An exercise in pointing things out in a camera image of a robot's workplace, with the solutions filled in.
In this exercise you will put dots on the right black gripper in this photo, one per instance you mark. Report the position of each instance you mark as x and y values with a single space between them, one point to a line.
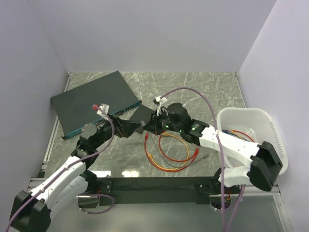
154 126

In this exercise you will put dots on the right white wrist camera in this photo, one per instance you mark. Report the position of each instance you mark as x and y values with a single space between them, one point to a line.
159 101

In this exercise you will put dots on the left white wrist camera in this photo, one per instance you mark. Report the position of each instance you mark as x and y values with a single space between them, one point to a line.
101 110

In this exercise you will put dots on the white plastic bin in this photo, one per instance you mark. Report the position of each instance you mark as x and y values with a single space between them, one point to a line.
253 125

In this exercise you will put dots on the small black flat box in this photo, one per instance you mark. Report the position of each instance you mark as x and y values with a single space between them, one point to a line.
142 113

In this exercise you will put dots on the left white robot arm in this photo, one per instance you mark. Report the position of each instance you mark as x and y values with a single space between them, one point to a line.
33 211

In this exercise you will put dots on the aluminium frame rail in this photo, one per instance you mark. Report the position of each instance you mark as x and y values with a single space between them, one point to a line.
249 190

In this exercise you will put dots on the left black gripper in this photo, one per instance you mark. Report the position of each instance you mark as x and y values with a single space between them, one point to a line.
123 127

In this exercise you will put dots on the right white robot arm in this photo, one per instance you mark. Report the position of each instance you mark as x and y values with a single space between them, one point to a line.
261 164

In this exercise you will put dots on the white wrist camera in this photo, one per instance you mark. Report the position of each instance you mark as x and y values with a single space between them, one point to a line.
101 110
159 101

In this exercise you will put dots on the large black network switch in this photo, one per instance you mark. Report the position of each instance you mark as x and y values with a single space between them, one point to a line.
74 107

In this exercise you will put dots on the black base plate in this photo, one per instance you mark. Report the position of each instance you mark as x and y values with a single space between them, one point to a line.
129 190

